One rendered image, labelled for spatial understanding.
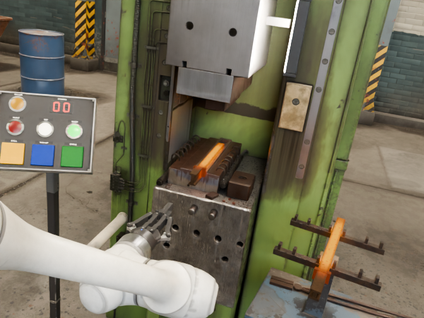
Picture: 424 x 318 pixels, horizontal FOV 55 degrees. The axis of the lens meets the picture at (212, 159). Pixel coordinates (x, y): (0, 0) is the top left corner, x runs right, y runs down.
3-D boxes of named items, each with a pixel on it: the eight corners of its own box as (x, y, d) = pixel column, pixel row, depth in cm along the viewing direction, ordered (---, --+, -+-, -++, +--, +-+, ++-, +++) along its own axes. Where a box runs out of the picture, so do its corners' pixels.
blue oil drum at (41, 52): (48, 104, 547) (46, 36, 514) (11, 96, 560) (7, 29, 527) (73, 96, 600) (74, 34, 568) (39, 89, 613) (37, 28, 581)
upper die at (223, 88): (229, 103, 142) (233, 76, 138) (175, 93, 146) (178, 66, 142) (251, 84, 180) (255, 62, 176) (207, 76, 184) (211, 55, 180)
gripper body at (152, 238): (120, 255, 105) (135, 237, 113) (151, 264, 103) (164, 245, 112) (121, 230, 102) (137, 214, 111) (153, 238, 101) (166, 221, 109)
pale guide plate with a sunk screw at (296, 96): (301, 132, 150) (312, 86, 144) (277, 127, 152) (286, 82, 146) (302, 130, 152) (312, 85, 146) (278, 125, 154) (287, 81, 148)
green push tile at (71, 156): (82, 166, 147) (83, 146, 148) (60, 166, 145) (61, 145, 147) (82, 167, 149) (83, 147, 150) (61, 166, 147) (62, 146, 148)
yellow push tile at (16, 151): (22, 164, 143) (24, 143, 144) (-1, 163, 141) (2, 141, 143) (24, 164, 145) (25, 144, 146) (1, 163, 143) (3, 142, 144)
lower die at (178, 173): (216, 194, 155) (219, 173, 152) (167, 182, 159) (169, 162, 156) (239, 158, 193) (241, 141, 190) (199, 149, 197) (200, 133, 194)
